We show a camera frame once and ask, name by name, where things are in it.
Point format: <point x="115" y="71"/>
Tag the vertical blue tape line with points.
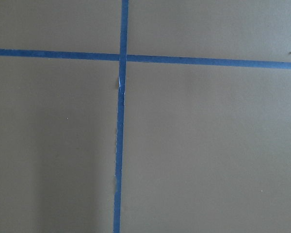
<point x="120" y="115"/>

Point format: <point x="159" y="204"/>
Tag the horizontal blue tape line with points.
<point x="145" y="58"/>

